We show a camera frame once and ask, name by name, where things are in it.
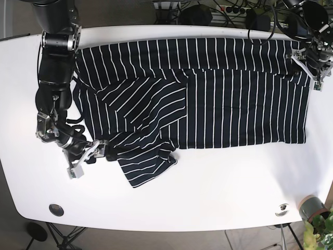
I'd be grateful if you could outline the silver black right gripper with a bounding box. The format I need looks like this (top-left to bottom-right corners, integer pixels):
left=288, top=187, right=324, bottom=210
left=36, top=115, right=118, bottom=179

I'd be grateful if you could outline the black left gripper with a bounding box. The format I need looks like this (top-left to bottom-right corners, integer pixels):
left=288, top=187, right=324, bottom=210
left=286, top=42, right=332, bottom=91

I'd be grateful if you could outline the navy white striped T-shirt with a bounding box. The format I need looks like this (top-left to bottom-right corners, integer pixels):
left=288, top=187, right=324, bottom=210
left=73, top=38, right=310, bottom=188

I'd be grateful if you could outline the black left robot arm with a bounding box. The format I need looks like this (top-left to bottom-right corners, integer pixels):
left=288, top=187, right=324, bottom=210
left=245, top=1, right=332, bottom=91

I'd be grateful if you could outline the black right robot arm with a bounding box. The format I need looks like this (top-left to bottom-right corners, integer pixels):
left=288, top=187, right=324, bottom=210
left=31, top=1, right=112, bottom=179

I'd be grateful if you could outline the black table grommet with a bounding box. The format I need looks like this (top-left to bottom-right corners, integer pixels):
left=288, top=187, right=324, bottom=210
left=49, top=204, right=65, bottom=217

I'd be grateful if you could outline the black tripod stand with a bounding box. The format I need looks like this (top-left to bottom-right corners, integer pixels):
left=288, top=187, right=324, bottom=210
left=26, top=222, right=87, bottom=250

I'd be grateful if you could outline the silver table grommet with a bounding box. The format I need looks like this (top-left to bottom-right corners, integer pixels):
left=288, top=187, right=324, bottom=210
left=275, top=203, right=289, bottom=217

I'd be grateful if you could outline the potted green plant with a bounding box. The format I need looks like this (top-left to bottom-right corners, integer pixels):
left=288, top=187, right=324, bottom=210
left=298, top=195, right=332, bottom=250

